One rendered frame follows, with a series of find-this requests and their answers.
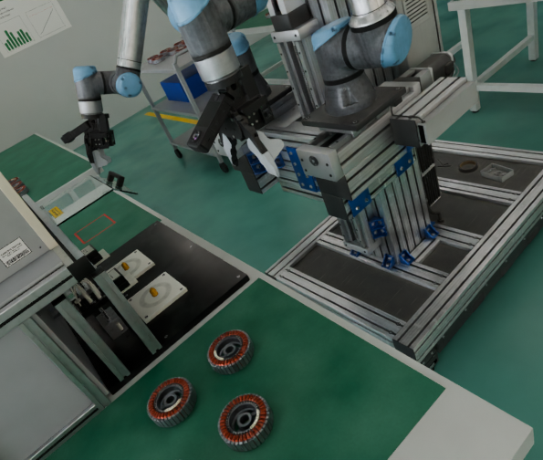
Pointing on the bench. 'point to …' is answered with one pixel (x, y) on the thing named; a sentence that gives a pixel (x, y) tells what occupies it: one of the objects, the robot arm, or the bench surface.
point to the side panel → (26, 397)
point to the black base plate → (166, 250)
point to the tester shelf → (24, 289)
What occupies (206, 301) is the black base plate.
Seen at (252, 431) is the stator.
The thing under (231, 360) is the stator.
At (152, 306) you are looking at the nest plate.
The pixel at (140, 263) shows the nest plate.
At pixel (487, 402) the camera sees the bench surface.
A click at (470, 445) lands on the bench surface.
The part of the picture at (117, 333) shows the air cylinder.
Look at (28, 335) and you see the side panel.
